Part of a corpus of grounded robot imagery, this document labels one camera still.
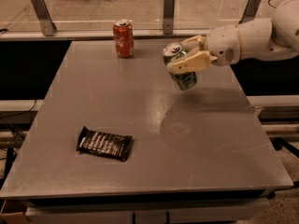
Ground left metal bracket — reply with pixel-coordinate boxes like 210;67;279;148
30;0;57;36

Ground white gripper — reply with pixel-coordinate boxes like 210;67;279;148
166;25;241;75

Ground cardboard box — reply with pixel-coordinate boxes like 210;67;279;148
0;200;30;224

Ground black snack wrapper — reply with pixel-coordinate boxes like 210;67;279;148
77;127;133;161

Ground orange soda can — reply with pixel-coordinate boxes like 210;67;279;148
113;20;134;58

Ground right metal bracket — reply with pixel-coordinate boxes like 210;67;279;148
239;0;262;24

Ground middle metal bracket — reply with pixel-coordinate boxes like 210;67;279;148
163;0;175;35

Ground green soda can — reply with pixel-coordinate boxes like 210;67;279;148
163;42;197;91

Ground metal bracket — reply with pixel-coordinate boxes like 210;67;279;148
163;0;175;35
239;0;262;24
30;0;57;36

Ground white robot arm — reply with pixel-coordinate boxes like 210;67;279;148
167;0;299;75

